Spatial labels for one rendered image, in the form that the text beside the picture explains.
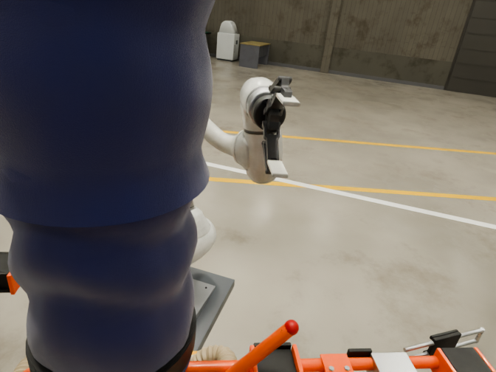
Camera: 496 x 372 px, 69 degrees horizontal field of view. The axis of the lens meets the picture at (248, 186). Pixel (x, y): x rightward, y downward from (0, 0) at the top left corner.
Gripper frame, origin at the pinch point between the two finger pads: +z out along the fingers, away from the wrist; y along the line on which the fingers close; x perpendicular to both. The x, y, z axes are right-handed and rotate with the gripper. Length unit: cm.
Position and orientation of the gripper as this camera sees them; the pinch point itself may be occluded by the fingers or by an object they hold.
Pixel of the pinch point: (284, 139)
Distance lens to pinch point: 66.3
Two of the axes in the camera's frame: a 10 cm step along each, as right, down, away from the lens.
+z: 1.1, 4.5, -8.9
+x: -9.9, -0.4, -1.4
